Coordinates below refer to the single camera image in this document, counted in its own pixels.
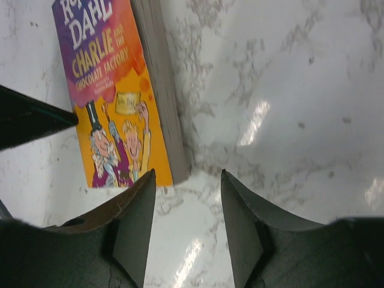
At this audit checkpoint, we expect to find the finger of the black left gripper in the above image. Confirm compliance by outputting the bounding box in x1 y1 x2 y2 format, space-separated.
0 86 79 150

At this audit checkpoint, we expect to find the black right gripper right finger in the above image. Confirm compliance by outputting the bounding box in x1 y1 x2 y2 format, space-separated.
221 171 383 287

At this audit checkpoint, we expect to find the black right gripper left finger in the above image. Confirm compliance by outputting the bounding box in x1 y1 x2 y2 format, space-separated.
1 170 156 287

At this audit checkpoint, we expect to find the Roald Dahl Charlie book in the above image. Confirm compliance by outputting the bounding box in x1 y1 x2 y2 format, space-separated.
52 1 190 188

